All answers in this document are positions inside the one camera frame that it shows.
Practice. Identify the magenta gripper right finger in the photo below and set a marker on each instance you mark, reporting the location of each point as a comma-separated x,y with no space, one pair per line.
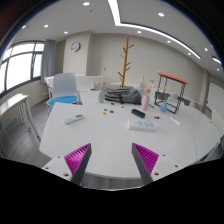
145,160

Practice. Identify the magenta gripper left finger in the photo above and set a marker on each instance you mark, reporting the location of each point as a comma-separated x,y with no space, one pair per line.
77,162

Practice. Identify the white power strip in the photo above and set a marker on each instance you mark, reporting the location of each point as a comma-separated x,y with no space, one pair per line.
141,125

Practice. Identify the white remote control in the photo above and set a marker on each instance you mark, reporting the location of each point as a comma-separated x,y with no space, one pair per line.
73,119

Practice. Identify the white marker pen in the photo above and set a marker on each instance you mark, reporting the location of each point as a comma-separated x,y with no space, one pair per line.
175,121

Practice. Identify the blue vase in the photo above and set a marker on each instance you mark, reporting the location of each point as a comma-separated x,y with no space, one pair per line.
163,107

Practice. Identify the pink vase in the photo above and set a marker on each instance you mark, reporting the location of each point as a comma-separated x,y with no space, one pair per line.
145,102

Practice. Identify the small coloured magnets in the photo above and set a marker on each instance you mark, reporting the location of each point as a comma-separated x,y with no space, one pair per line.
107,111

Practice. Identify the grey backpack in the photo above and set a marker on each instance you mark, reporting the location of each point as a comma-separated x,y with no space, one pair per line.
123,95

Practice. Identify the green vase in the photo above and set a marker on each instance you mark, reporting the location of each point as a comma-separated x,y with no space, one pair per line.
101,96

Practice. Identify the white chair blue seat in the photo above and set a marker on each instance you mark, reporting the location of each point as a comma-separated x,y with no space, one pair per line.
64,90

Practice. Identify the white side desk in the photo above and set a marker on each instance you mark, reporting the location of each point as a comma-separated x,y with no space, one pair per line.
21,102

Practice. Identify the grey curtain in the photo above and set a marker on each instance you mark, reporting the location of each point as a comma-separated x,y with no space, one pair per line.
47,62

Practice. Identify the wooden coat tree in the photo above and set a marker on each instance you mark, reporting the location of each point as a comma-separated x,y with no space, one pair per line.
126,63

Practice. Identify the black frame orange-top rack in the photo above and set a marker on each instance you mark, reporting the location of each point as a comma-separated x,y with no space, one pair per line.
170,89

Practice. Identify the window with dark frame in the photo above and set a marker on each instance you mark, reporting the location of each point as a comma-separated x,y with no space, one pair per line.
21,64

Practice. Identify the round wall clock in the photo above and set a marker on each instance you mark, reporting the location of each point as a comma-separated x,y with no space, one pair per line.
75,46

